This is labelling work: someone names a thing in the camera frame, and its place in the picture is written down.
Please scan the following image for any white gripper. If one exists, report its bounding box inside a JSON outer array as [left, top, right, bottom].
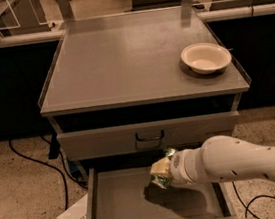
[[150, 149, 204, 186]]

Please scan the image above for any green soda can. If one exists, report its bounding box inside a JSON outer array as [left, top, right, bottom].
[[150, 147, 177, 190]]

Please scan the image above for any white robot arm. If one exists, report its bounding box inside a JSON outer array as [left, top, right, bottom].
[[150, 135, 275, 189]]

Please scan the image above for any open grey middle drawer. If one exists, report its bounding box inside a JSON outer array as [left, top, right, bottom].
[[62, 147, 254, 219]]

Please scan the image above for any grey top drawer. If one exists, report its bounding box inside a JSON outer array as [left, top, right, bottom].
[[57, 111, 239, 161]]

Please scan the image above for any white bowl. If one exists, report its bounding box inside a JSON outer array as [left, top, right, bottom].
[[181, 42, 232, 75]]

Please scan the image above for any grey background desk left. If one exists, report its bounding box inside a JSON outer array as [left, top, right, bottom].
[[0, 0, 50, 37]]

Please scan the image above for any black drawer handle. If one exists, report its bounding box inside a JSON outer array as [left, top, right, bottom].
[[135, 130, 165, 142]]

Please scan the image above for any black cable on right floor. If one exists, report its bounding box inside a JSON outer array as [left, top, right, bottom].
[[231, 175, 275, 219]]

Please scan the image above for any black cable on floor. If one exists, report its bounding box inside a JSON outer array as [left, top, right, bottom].
[[231, 175, 275, 219], [7, 129, 92, 219]]

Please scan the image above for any black cable on left floor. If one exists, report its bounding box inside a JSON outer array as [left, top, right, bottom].
[[7, 129, 92, 219]]

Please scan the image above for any white horizontal rail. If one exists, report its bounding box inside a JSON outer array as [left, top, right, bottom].
[[0, 4, 275, 47]]

